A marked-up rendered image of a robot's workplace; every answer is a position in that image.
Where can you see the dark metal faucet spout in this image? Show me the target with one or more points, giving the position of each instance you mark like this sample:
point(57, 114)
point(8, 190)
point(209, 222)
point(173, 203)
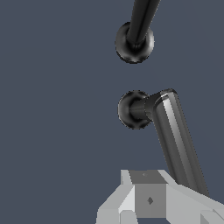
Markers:
point(135, 40)

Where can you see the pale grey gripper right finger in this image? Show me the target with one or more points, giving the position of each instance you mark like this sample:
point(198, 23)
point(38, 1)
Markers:
point(189, 204)

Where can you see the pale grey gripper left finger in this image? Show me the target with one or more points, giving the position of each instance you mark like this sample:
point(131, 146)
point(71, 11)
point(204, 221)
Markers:
point(115, 205)

